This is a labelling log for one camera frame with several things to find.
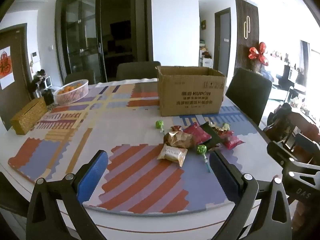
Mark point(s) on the slatted wooden panel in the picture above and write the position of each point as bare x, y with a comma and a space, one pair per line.
246, 12

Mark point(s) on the white basket of oranges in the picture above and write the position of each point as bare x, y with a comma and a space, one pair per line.
72, 96

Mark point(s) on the green lollipop with teal stick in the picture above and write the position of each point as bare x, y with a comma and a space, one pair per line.
201, 149

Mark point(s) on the brown cardboard box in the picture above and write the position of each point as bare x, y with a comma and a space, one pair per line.
190, 95

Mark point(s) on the red foil balloon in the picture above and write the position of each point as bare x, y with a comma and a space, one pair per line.
257, 53

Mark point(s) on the patterned table mat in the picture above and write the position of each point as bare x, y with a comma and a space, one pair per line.
105, 140

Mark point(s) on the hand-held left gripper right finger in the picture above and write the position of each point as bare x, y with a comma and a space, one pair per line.
222, 172

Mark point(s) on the black snack packet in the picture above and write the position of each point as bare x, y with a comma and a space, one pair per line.
213, 137

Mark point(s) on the large red snack packet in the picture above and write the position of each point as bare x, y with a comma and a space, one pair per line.
197, 133

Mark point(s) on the small white appliance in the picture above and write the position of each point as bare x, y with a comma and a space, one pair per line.
47, 82

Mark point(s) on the dark glass sliding door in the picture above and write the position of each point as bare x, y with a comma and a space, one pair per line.
82, 37

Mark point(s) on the dark interior door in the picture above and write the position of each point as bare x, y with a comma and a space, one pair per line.
222, 37

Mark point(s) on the brown door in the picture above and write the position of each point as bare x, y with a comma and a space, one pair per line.
15, 35

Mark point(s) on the woven tissue box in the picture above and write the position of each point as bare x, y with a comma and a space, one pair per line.
28, 116

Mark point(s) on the dark dining chair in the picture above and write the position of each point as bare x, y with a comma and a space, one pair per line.
137, 70
250, 92
78, 77

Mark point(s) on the red and gold wrapped candy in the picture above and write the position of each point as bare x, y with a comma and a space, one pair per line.
217, 128

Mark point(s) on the white and gold snack packet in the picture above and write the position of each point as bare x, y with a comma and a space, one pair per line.
172, 155

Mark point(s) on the pile of oranges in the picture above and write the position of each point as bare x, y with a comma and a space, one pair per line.
68, 88

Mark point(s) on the green lollipop with pale stick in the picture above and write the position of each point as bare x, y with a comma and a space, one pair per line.
159, 124

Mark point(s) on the small red wrapped candy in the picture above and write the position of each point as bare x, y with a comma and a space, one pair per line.
176, 128

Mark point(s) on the small red snack packet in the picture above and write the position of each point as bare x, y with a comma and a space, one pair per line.
232, 140

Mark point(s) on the crinkled gold snack packet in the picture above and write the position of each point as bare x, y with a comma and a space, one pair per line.
178, 140

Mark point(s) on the brown wooden chair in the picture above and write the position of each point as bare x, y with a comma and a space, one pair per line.
303, 127

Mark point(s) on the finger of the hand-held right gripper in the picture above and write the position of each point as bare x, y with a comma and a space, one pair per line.
291, 173
278, 150

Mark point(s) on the black figurine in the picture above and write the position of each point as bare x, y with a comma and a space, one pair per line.
38, 78

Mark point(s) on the dark bag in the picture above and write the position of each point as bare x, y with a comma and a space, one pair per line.
281, 115

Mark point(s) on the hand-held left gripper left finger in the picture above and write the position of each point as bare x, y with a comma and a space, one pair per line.
93, 177

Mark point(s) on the red and white door poster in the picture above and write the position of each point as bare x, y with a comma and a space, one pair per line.
5, 67

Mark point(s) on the white shelf with items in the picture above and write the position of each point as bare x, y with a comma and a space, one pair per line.
205, 55

